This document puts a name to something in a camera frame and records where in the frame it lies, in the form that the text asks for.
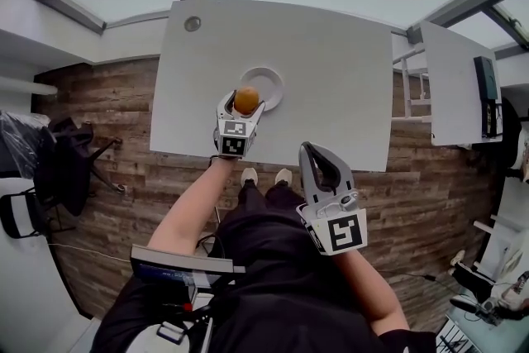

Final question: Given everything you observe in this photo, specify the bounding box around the black box on side table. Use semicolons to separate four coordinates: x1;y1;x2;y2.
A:
473;55;503;140

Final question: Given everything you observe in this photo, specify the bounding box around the person's white left shoe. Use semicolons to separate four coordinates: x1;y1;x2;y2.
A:
241;167;260;187

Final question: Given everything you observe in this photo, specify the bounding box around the white metal frame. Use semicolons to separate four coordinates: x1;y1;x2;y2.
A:
391;43;433;121

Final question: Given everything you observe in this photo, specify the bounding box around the person's left forearm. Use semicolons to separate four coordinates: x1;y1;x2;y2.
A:
147;155;241;257

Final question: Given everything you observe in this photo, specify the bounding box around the black and white folding chair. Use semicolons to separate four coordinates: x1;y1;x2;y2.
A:
0;192;53;241

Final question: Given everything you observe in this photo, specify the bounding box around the thin black looped cable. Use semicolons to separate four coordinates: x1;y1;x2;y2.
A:
197;206;226;257

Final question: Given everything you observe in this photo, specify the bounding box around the person's black clothing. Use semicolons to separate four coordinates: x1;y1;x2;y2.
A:
90;179;437;353

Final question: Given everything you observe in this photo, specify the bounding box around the black chest-mounted device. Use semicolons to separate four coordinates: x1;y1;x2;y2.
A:
130;246;247;303

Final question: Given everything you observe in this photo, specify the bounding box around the white round plate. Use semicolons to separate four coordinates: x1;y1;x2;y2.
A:
240;66;285;112

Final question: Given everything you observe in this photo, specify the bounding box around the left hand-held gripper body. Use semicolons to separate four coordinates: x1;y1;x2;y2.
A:
213;117;260;160

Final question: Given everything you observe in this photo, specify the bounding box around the large white table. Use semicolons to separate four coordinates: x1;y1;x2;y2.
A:
149;0;393;173

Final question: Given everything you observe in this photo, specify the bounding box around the white floor cable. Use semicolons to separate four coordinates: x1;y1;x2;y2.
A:
47;241;133;264

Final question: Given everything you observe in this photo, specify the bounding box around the orange fruit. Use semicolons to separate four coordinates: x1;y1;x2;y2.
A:
233;86;260;115

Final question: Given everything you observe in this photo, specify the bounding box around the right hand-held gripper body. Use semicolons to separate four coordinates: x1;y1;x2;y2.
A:
295;188;368;257

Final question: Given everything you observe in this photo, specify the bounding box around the person's right forearm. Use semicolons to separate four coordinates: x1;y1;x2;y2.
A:
336;247;410;332

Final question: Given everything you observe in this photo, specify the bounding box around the black floor cable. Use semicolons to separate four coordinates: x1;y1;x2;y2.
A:
378;268;437;282

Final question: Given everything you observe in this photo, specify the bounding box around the small white side table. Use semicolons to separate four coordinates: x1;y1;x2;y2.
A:
419;20;505;147

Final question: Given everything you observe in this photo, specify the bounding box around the black office chair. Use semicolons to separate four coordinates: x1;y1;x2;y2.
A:
0;111;124;218

